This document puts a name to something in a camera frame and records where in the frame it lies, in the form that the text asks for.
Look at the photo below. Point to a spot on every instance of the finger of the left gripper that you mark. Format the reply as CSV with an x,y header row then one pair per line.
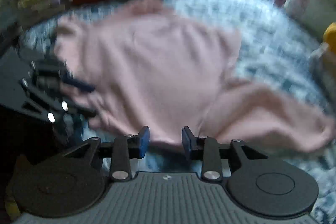
x,y
75,109
82,86

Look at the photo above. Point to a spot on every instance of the pink sweatshirt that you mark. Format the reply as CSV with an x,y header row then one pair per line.
x,y
152,67

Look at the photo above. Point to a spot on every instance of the folded light clothes pile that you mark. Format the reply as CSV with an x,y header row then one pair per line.
x,y
322,67

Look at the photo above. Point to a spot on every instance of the yellow folded garment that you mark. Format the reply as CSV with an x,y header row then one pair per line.
x,y
330,48

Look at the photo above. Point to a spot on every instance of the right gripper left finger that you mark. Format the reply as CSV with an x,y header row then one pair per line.
x,y
135,146

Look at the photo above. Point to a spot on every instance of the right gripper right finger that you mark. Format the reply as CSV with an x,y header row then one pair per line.
x,y
196,147

